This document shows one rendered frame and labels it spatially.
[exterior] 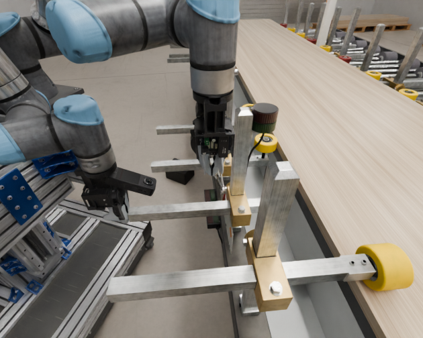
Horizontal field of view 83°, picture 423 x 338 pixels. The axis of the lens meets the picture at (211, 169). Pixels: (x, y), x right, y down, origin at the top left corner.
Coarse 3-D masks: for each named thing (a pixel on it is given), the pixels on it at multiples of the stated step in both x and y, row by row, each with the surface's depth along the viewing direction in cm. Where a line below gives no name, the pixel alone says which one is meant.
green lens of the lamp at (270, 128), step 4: (252, 124) 55; (256, 124) 54; (260, 124) 53; (264, 124) 53; (268, 124) 53; (272, 124) 53; (252, 128) 55; (256, 128) 54; (260, 128) 54; (264, 128) 54; (268, 128) 54; (272, 128) 54; (260, 132) 54; (264, 132) 54; (268, 132) 54
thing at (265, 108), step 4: (256, 104) 55; (260, 104) 55; (264, 104) 55; (268, 104) 55; (272, 104) 55; (256, 108) 53; (260, 108) 53; (264, 108) 53; (268, 108) 53; (272, 108) 53; (276, 108) 53; (260, 112) 52; (264, 112) 52; (268, 112) 52; (272, 112) 52; (252, 132) 55; (260, 140) 59; (256, 144) 60; (252, 148) 61; (248, 156) 62; (248, 160) 63
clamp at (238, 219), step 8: (232, 200) 67; (240, 200) 67; (232, 208) 65; (248, 208) 65; (232, 216) 64; (240, 216) 63; (248, 216) 64; (232, 224) 65; (240, 224) 66; (248, 224) 66
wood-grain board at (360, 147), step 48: (240, 48) 183; (288, 48) 183; (288, 96) 115; (336, 96) 115; (384, 96) 115; (288, 144) 83; (336, 144) 83; (384, 144) 83; (336, 192) 65; (384, 192) 65; (336, 240) 54; (384, 240) 54; (384, 336) 40
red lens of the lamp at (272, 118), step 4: (252, 108) 54; (252, 112) 53; (256, 112) 52; (276, 112) 52; (256, 116) 53; (260, 116) 52; (264, 116) 52; (268, 116) 52; (272, 116) 52; (276, 116) 53; (256, 120) 53; (260, 120) 53; (264, 120) 52; (268, 120) 52; (272, 120) 53; (276, 120) 54
